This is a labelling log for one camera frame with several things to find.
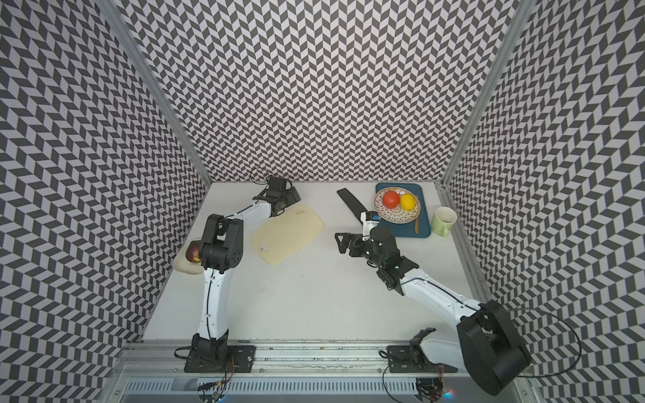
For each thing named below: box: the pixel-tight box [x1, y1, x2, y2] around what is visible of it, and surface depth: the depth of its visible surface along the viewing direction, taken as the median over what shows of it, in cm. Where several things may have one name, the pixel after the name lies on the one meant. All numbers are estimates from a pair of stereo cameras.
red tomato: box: [382, 189, 401, 210], surface depth 108 cm
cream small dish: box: [173, 237, 205, 275], surface depth 93 cm
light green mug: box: [431, 205, 458, 237], surface depth 96 cm
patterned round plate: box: [372, 186, 421, 225], surface depth 110 cm
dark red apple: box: [185, 240, 203, 263], surface depth 92 cm
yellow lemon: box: [399, 193, 416, 212], surface depth 107 cm
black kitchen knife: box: [336, 187, 368, 226], surface depth 115 cm
